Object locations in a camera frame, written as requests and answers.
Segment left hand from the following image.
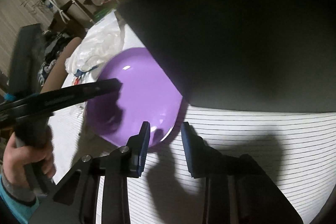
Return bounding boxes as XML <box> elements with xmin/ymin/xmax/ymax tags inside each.
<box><xmin>3</xmin><ymin>127</ymin><xmax>56</xmax><ymax>189</ymax></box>

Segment brown armchair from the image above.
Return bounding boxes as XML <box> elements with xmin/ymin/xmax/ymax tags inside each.
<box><xmin>41</xmin><ymin>37</ymin><xmax>82</xmax><ymax>93</ymax></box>

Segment white plastic bag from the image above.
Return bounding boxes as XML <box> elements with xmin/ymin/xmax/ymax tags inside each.
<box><xmin>65</xmin><ymin>9</ymin><xmax>123</xmax><ymax>75</ymax></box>

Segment grey storage box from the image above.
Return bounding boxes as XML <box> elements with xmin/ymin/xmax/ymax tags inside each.
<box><xmin>118</xmin><ymin>0</ymin><xmax>335</xmax><ymax>113</ymax></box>

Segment teal left sleeve forearm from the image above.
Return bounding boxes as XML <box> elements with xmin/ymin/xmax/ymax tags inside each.
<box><xmin>1</xmin><ymin>170</ymin><xmax>40</xmax><ymax>223</ymax></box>

